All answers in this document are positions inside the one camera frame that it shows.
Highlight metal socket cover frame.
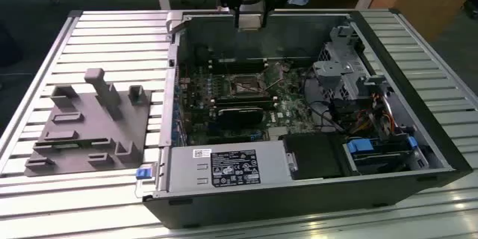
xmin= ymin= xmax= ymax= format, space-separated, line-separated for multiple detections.
xmin=265 ymin=60 xmax=292 ymax=83

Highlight small silver heatsink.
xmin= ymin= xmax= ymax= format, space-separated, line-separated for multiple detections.
xmin=268 ymin=127 xmax=288 ymax=139

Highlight black open PC case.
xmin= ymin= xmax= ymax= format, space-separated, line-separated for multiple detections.
xmin=141 ymin=8 xmax=474 ymax=230

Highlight black graphics card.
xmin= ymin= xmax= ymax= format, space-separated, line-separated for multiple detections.
xmin=216 ymin=106 xmax=265 ymax=128

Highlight CPU socket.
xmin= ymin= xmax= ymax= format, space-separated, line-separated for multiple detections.
xmin=228 ymin=73 xmax=269 ymax=96

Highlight black RAM stick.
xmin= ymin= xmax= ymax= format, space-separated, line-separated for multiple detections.
xmin=215 ymin=101 xmax=273 ymax=110
xmin=215 ymin=96 xmax=272 ymax=103

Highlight green motherboard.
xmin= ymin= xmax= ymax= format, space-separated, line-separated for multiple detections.
xmin=177 ymin=59 xmax=329 ymax=146

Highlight orange yellow wire bundle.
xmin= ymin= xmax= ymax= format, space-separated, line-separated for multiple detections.
xmin=350 ymin=107 xmax=398 ymax=136

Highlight grey metal disk cage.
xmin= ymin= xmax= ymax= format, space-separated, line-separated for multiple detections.
xmin=311 ymin=25 xmax=392 ymax=102

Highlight green RAM stick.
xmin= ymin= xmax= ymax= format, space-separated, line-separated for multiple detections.
xmin=46 ymin=141 xmax=92 ymax=148

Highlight blue disk carrier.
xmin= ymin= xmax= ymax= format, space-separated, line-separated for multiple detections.
xmin=344 ymin=137 xmax=374 ymax=156

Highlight black cable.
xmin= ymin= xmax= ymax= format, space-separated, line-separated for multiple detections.
xmin=303 ymin=75 xmax=348 ymax=134

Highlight black RAM slot bank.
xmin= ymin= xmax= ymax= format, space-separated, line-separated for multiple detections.
xmin=217 ymin=58 xmax=267 ymax=74

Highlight blue case latch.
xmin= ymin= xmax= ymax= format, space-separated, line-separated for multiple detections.
xmin=136 ymin=167 xmax=155 ymax=180

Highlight silver power supply with label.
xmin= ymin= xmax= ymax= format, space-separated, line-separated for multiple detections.
xmin=164 ymin=140 xmax=296 ymax=192

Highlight grey parts rack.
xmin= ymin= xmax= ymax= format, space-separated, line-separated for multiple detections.
xmin=22 ymin=68 xmax=153 ymax=177

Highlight black drive housing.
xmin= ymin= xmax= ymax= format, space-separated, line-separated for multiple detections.
xmin=281 ymin=134 xmax=350 ymax=181

